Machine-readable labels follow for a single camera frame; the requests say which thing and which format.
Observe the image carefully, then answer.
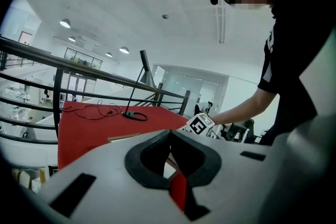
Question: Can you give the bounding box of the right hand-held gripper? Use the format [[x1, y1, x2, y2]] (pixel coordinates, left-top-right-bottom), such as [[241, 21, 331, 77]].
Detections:
[[183, 112, 220, 140]]

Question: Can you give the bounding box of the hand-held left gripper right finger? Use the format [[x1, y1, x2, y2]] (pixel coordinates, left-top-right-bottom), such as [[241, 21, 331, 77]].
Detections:
[[170, 112, 336, 224]]

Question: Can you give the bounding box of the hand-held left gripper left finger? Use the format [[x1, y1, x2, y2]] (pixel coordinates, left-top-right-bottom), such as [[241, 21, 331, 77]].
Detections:
[[34, 130, 190, 224]]

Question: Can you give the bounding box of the person's right forearm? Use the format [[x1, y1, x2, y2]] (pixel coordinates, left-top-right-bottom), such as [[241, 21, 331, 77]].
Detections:
[[209, 86, 280, 126]]

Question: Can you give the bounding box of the black office chair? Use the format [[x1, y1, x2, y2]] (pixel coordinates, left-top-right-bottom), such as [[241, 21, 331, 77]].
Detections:
[[220, 118, 256, 144]]

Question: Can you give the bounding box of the red tablecloth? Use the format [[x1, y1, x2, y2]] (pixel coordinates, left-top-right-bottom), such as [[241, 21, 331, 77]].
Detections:
[[57, 101, 190, 213]]

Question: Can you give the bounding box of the black desk lamp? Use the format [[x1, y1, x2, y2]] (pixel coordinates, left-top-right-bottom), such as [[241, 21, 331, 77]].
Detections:
[[122, 49, 158, 122]]

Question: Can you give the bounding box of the clear plastic storage bin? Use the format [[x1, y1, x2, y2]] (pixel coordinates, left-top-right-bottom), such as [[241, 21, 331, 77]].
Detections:
[[12, 165, 57, 194]]

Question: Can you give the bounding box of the black metal railing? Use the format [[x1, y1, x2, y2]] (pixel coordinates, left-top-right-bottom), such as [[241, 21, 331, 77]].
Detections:
[[0, 36, 191, 145]]

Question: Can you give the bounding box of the person's black shirt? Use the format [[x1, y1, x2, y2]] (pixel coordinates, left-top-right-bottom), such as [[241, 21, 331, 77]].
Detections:
[[257, 0, 336, 146]]

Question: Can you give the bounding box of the black lamp cable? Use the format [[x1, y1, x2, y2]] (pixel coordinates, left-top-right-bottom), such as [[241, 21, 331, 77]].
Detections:
[[61, 99, 124, 121]]

